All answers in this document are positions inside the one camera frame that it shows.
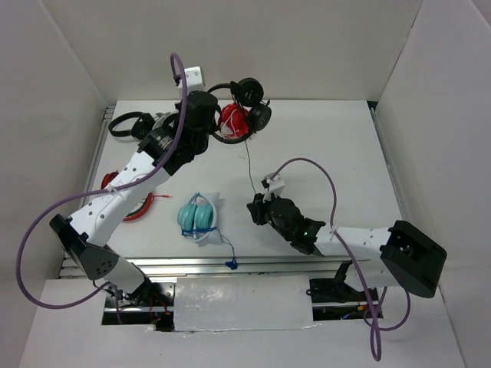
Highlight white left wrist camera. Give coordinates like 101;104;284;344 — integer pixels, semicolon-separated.
177;66;206;93

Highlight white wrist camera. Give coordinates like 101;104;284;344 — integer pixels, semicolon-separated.
177;66;206;93
261;173;285;202

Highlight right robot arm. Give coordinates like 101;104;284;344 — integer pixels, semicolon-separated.
246;194;447;301

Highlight black wired headphones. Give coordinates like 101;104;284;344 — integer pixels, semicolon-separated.
207;77;272;145

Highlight black headphones at back left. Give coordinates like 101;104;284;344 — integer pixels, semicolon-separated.
108;111;156;140

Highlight teal white headphones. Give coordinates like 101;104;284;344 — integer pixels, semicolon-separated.
176;192;239;271

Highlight red black headphones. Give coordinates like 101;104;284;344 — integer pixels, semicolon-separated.
101;171;171;222

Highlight aluminium rail frame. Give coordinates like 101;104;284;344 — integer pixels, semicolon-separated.
59;255;346;277

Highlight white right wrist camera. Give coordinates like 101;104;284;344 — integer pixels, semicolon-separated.
261;173;285;202

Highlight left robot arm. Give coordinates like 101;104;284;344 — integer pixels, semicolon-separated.
50;91;219;306

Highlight grey white headphones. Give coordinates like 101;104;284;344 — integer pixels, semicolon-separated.
153;110;180;133

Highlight red wrapped headphones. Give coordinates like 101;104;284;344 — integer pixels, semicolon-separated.
218;103;249;140

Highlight white foil-covered panel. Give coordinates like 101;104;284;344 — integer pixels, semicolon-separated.
173;275;314;332

